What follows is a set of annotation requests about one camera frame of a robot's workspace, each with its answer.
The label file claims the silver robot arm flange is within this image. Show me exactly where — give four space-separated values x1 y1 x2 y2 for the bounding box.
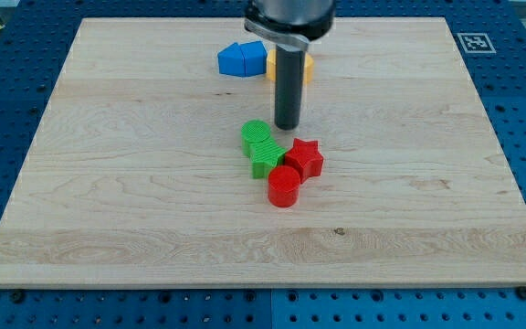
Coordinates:
244 0 336 52

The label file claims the green star block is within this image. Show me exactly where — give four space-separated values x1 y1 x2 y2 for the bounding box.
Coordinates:
249 139 287 179

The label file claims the red star block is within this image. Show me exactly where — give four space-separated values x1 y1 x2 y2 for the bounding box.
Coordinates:
284 138 324 184

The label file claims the red cylinder block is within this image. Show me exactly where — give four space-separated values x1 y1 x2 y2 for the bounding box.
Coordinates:
268 165 300 207

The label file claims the green cylinder block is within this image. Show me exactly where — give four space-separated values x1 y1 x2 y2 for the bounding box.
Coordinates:
241 120 270 157

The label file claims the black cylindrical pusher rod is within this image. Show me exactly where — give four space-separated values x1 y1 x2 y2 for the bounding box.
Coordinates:
274 45 305 131

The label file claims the yellow hexagon block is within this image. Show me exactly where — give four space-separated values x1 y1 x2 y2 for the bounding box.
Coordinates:
266 48 314 84

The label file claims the blue pentagon block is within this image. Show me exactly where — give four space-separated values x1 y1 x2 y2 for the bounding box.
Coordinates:
239 41 268 77

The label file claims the blue wedge block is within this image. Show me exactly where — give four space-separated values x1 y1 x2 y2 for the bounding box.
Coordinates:
217 43 246 77

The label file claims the light wooden board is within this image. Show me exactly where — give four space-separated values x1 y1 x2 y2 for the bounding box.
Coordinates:
0 17 526 289

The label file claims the white fiducial marker tag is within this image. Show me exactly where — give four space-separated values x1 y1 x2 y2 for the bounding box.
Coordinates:
457 33 496 54

